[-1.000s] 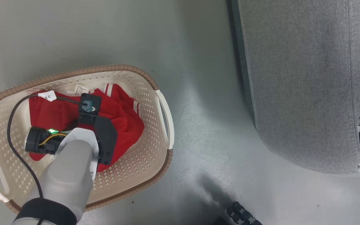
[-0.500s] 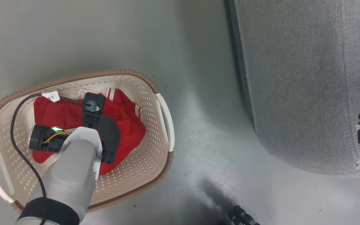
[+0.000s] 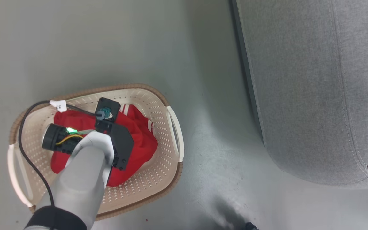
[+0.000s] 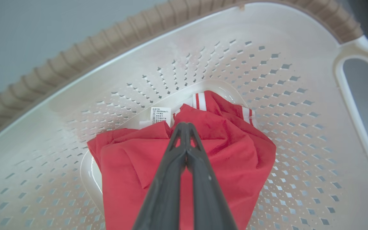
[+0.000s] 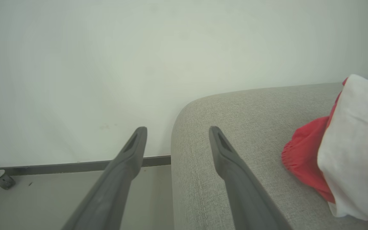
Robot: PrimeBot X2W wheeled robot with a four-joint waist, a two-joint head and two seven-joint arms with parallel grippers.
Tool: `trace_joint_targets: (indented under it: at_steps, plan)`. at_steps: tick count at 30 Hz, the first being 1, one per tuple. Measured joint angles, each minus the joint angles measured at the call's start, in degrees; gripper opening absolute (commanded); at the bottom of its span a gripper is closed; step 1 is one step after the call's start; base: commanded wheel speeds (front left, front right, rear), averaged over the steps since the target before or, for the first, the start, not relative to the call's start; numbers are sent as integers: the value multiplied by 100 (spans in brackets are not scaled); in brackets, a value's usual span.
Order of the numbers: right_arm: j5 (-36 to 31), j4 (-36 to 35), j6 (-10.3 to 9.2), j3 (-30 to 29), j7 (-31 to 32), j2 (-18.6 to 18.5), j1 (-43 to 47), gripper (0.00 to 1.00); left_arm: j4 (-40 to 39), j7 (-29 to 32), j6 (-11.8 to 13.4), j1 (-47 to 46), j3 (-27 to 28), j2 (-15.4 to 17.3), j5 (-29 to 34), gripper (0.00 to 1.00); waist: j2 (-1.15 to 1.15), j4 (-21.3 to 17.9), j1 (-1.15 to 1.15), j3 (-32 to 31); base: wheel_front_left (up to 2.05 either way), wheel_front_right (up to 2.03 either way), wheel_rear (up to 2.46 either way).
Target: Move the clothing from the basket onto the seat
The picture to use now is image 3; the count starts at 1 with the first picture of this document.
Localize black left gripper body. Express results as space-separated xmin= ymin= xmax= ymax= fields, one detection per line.
xmin=95 ymin=121 xmax=134 ymax=171

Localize red garment with white stripes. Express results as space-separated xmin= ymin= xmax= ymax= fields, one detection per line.
xmin=50 ymin=104 xmax=158 ymax=187

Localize beige perforated laundry basket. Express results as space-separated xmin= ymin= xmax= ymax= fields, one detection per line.
xmin=7 ymin=84 xmax=184 ymax=221

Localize grey fabric sofa seat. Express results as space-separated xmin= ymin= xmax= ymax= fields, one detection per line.
xmin=230 ymin=0 xmax=368 ymax=186

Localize white cable label tag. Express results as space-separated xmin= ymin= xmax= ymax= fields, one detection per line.
xmin=49 ymin=100 xmax=67 ymax=113

